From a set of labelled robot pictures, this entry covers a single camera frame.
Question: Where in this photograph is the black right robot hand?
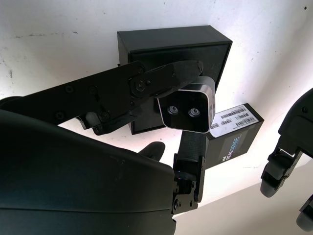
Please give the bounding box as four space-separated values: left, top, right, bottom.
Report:
0 60 208 235

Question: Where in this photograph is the small silver depth camera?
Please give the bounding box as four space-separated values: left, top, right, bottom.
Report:
156 76 216 134

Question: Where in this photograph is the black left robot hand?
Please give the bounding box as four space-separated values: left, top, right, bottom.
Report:
260 88 313 232

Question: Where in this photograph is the black RealSense box lid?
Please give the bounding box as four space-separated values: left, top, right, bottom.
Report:
202 103 265 171

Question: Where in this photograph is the black camera box base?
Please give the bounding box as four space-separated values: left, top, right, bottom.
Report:
116 25 233 136

